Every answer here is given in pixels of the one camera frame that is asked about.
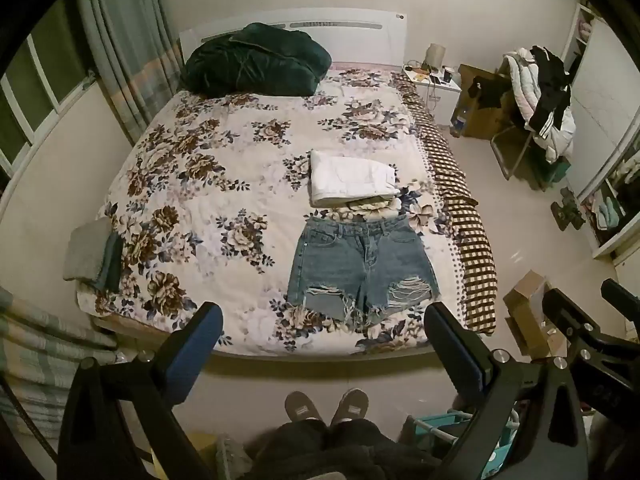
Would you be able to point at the open small cardboard box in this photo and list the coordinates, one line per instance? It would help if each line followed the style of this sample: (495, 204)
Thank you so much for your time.
(530, 305)

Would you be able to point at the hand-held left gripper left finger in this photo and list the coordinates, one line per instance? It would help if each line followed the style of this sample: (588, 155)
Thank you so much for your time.
(196, 347)

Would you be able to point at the folded dark green cloth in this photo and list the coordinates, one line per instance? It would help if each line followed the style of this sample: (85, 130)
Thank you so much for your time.
(112, 262)

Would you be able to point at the green bag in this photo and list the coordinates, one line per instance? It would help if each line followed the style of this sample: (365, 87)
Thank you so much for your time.
(554, 171)

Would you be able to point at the grey slipper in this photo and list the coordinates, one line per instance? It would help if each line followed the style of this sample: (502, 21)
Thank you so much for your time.
(351, 405)
(304, 406)

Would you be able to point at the striped grey curtain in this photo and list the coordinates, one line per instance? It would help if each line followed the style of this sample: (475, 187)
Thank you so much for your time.
(45, 355)
(125, 55)

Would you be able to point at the ripped denim shorts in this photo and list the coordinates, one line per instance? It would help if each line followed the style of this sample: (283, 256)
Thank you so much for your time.
(357, 265)

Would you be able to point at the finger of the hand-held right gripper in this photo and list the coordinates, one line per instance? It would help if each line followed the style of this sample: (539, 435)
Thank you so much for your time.
(562, 305)
(622, 292)

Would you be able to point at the pair of black slippers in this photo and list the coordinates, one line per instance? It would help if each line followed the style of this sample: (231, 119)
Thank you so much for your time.
(567, 208)

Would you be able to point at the brown plaid blanket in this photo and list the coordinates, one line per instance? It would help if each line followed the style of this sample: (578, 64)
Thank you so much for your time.
(465, 220)

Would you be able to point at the black garment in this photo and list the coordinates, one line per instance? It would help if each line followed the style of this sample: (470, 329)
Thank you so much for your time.
(550, 77)

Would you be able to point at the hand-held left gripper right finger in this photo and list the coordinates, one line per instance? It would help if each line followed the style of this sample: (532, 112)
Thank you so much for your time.
(457, 355)

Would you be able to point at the window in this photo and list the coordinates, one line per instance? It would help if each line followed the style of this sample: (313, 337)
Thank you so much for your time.
(35, 85)

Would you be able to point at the plastic water bottle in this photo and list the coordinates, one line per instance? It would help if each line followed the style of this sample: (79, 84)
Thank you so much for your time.
(459, 120)

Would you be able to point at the folding chair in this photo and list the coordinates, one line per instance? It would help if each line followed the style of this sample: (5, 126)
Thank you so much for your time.
(515, 152)

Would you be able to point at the black cloth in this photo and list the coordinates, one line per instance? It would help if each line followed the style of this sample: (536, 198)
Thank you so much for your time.
(490, 91)

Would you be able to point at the folded white pants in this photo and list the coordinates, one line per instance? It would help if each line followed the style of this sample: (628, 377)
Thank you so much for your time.
(350, 177)

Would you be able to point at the large brown cardboard box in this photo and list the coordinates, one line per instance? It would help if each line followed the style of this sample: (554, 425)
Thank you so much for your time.
(487, 117)

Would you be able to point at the person's dark trouser legs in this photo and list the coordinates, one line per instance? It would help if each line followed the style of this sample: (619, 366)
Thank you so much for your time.
(340, 452)

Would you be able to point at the white bed headboard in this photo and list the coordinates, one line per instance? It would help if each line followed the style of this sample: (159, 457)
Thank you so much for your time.
(360, 35)

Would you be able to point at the white nightstand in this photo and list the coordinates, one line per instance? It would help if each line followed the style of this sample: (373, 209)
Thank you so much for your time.
(440, 97)

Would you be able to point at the dark green duvet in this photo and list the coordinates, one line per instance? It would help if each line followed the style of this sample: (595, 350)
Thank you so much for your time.
(255, 60)

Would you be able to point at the folded grey cloth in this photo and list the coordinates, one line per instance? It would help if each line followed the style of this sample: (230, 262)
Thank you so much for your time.
(86, 252)

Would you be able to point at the chair piled with clothes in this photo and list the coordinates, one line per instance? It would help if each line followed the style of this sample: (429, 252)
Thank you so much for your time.
(520, 85)

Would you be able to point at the beige cylindrical lamp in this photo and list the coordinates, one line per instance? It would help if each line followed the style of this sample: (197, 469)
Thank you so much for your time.
(435, 56)

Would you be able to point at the white wardrobe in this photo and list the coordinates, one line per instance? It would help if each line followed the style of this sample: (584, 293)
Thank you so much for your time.
(600, 110)

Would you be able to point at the bed with floral cover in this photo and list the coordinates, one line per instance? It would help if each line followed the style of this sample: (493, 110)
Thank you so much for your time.
(210, 180)

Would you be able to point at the teal plastic basket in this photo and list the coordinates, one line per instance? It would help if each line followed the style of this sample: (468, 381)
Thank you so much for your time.
(492, 452)

